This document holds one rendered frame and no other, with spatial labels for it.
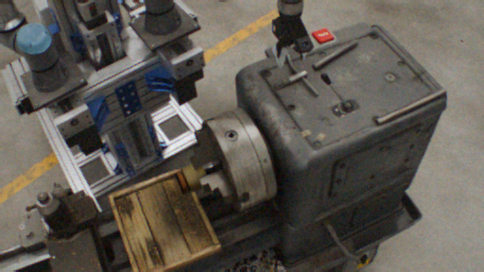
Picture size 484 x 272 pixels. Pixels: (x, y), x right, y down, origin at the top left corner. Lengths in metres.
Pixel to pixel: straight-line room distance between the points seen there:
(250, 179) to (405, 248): 1.44
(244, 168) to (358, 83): 0.46
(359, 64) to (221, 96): 1.73
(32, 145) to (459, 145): 2.82
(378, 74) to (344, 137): 0.30
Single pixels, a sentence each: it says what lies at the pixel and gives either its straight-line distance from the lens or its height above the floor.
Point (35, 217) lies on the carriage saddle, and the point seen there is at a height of 0.91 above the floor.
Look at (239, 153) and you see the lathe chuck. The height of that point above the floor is 1.22.
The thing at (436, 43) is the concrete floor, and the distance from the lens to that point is 3.78.
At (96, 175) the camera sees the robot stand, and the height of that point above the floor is 0.21.
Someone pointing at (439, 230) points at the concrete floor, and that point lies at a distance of 2.75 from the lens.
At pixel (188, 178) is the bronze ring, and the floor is 1.12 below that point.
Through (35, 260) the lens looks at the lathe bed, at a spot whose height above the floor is 0.87.
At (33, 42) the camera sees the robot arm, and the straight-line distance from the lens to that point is 1.68.
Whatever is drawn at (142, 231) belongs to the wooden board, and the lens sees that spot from 1.66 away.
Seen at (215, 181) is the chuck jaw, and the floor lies 1.11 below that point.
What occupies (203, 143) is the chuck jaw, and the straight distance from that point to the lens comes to 1.46.
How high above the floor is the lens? 2.33
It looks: 52 degrees down
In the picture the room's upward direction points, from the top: 5 degrees counter-clockwise
